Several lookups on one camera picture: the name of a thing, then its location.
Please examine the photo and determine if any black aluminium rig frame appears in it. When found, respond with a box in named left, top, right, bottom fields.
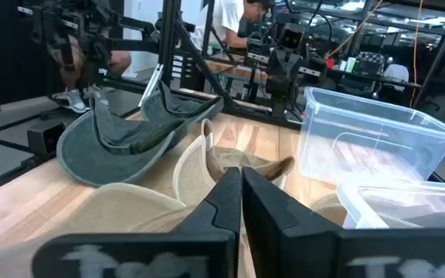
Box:
left=0, top=0, right=304, bottom=200

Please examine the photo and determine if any black table-level camera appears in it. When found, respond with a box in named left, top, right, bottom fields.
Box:
left=26, top=120, right=67, bottom=158

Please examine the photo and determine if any clear plastic storage bin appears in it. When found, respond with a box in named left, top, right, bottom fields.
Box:
left=296, top=86, right=445, bottom=186
left=336, top=179, right=445, bottom=231

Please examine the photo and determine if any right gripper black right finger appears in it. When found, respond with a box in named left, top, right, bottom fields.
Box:
left=241, top=166, right=445, bottom=278

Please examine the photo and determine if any blue-grey bucket hat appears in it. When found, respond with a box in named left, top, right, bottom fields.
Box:
left=55, top=90, right=188, bottom=189

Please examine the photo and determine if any white office chair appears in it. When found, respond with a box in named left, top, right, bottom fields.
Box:
left=382, top=63, right=411, bottom=92

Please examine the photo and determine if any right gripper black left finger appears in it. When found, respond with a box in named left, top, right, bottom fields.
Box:
left=31, top=166, right=243, bottom=278

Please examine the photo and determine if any person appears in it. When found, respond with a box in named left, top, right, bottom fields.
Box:
left=189, top=0, right=276, bottom=53
left=50, top=34, right=133, bottom=115

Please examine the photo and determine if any white slanted bar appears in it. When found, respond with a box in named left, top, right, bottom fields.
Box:
left=137, top=63, right=165, bottom=109

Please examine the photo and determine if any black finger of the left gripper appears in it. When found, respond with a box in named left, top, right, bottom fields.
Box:
left=298, top=63, right=324, bottom=79
left=246, top=49, right=270, bottom=65

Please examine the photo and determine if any checkered office chair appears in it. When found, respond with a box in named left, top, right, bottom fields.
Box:
left=355, top=51, right=386, bottom=76

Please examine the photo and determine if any orange hanging cable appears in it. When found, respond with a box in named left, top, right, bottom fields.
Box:
left=409, top=0, right=424, bottom=109
left=326, top=0, right=385, bottom=59

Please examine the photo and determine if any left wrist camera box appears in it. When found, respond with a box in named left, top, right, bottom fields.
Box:
left=280, top=22, right=305, bottom=51

